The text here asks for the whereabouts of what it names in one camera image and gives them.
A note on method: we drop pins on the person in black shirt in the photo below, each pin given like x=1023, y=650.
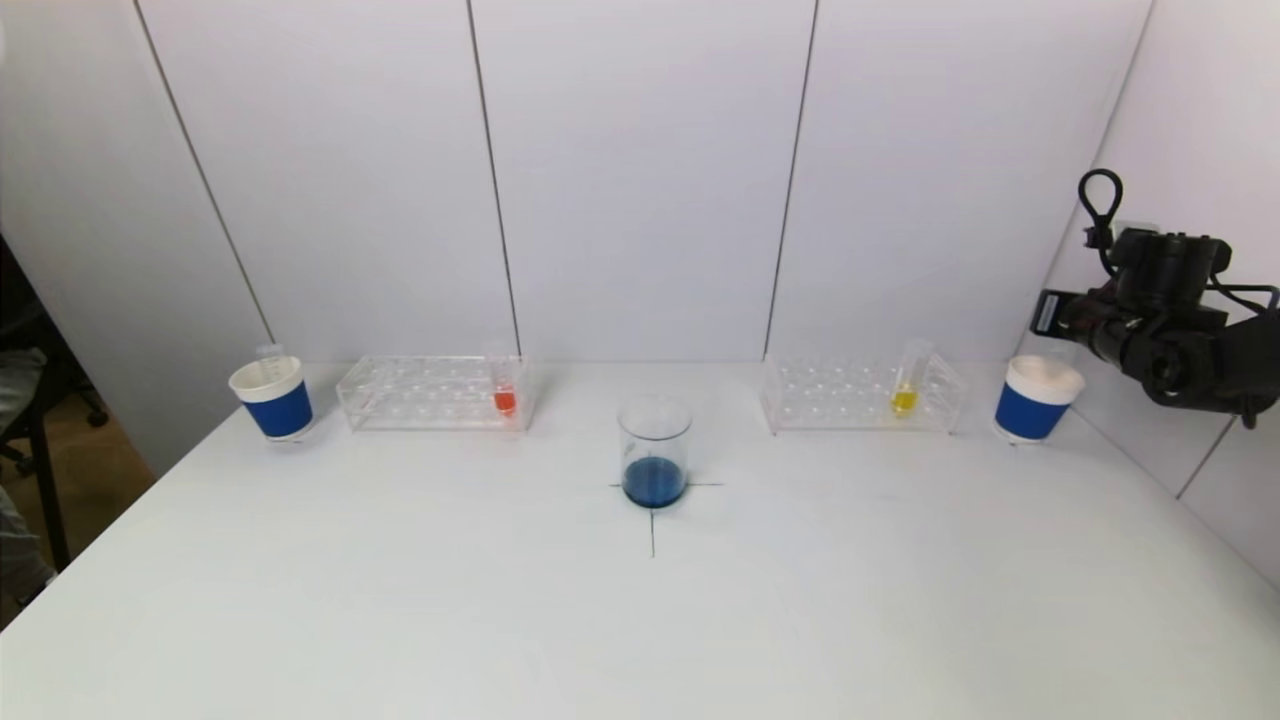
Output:
x=12, y=385

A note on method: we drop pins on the blue white paper cup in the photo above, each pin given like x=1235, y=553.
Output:
x=280, y=410
x=1030, y=412

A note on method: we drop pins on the blue pigment test tube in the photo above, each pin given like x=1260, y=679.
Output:
x=268, y=358

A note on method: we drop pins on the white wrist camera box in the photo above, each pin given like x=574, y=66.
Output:
x=1135, y=229

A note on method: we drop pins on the clear glass beaker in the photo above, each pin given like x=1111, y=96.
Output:
x=655, y=485

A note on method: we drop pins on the yellow pigment test tube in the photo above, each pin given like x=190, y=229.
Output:
x=903, y=401

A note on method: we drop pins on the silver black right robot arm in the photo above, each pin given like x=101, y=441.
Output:
x=1190, y=370

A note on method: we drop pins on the clear acrylic test tube rack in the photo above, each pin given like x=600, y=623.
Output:
x=850, y=395
x=430, y=395

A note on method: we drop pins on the black metal stand leg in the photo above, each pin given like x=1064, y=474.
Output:
x=52, y=500

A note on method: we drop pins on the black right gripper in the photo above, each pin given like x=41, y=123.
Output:
x=1046, y=314

